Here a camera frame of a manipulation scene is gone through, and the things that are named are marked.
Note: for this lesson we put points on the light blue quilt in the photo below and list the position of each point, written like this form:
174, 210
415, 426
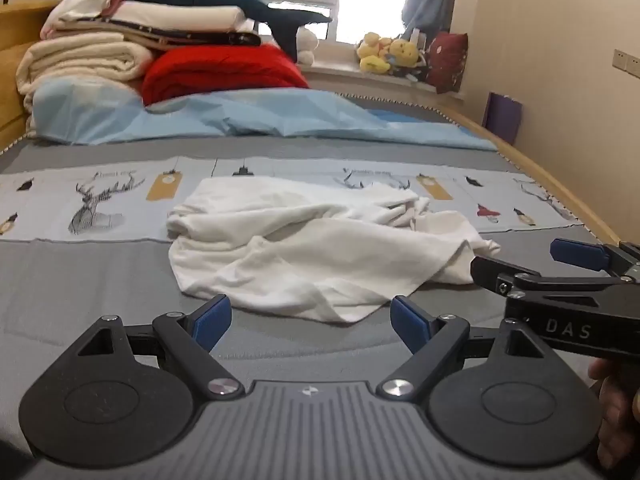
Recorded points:
250, 115

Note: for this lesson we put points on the wooden bed side rail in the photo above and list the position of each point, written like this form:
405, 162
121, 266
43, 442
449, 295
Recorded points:
540, 170

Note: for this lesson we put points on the cream folded blanket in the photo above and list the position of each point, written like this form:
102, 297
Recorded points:
80, 60

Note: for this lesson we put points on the white window sill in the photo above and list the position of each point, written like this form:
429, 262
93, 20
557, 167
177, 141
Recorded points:
350, 76

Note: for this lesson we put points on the dark patterned plush toy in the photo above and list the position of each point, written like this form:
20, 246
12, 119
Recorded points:
412, 72

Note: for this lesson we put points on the white wall switch plate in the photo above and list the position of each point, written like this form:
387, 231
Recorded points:
621, 59
634, 66

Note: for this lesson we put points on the white shirt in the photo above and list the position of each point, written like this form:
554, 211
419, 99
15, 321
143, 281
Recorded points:
300, 250

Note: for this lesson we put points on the dark red cushion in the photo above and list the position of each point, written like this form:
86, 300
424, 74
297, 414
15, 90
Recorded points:
447, 62

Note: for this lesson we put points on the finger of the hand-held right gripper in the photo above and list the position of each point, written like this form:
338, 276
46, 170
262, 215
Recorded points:
575, 252
500, 272

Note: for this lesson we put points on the red blanket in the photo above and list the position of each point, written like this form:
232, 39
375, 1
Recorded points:
220, 72

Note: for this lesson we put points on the white folded quilt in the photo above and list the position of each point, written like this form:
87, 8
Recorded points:
190, 14

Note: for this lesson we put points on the wooden headboard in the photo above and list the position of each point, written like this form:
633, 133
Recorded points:
15, 60

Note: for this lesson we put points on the person's right hand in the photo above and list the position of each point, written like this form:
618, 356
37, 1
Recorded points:
617, 420

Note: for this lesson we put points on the purple box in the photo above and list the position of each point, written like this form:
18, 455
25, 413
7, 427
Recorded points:
502, 117

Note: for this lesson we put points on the grey printed bed sheet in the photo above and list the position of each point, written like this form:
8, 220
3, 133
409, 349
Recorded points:
75, 270

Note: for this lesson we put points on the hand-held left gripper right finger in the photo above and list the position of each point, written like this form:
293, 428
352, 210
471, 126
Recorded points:
409, 325

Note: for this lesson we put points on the yellow plush toy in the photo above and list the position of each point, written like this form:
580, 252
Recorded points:
405, 52
372, 52

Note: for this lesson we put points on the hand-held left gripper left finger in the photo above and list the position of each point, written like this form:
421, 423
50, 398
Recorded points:
212, 322

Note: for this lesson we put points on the white plush toy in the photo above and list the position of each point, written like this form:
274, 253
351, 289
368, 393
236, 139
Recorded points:
306, 47

